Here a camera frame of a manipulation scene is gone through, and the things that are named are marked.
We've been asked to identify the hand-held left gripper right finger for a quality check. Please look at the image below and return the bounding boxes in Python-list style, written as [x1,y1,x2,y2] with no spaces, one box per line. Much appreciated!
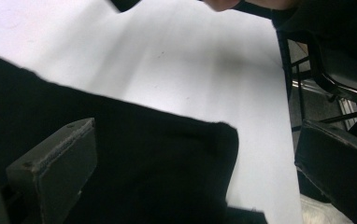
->
[293,119,357,224]

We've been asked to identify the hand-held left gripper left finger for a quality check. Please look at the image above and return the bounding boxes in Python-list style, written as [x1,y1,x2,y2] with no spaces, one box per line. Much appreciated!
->
[6,117,98,224]

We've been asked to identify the black tank top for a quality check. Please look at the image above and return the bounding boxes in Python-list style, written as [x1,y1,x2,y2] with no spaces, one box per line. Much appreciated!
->
[0,49,268,224]

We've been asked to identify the light beige trousers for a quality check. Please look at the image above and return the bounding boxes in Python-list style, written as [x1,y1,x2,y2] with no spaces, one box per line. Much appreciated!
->
[300,193,348,224]

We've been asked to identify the black chair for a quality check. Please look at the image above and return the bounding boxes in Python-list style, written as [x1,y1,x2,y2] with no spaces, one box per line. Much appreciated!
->
[307,34,357,125]

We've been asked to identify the black metal table frame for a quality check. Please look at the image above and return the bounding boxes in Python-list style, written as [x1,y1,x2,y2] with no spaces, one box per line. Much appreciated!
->
[276,27,307,133]

